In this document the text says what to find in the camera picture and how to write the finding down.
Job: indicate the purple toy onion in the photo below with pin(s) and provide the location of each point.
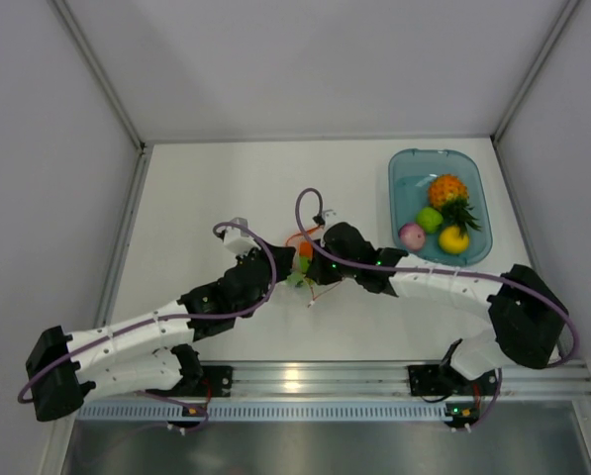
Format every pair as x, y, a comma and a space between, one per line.
412, 236

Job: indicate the yellow toy lemon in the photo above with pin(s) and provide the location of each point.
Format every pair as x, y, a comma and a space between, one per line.
453, 240

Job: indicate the orange toy ball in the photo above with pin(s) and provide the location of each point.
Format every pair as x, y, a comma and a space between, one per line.
306, 250

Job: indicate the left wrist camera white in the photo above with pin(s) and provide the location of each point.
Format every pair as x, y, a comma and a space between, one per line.
236, 238

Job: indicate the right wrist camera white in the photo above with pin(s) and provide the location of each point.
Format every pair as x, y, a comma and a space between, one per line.
326, 218

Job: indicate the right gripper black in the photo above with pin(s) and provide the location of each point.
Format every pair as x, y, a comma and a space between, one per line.
319, 271

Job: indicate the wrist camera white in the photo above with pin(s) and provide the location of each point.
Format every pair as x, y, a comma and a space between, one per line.
236, 238
326, 218

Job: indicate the orange toy pineapple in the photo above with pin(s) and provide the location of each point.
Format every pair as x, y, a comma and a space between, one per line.
449, 195

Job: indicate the right aluminium frame post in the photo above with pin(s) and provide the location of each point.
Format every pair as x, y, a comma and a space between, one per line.
556, 30

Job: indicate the clear zip top bag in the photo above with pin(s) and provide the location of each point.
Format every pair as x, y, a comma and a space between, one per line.
316, 290

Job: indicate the blue plastic basin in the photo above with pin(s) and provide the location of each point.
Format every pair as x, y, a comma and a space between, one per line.
410, 172

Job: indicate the aluminium frame post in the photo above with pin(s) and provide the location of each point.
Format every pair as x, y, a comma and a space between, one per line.
556, 30
104, 83

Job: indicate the grey slotted cable duct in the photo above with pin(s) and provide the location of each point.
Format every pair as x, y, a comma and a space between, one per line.
233, 411

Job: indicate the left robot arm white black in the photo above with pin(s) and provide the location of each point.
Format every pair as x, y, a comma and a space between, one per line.
152, 352

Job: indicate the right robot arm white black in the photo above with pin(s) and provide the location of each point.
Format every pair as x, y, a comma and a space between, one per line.
525, 318

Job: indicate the green watermelon toy ball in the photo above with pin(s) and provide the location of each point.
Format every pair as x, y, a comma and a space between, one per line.
297, 278

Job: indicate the aluminium mounting rail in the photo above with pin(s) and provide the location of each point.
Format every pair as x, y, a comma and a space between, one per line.
388, 380

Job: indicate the left aluminium frame post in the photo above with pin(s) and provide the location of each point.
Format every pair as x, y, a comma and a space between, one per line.
104, 83

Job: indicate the green toy apple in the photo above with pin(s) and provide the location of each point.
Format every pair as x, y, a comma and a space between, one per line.
429, 219

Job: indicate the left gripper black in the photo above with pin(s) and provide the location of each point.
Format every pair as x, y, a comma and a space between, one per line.
284, 255

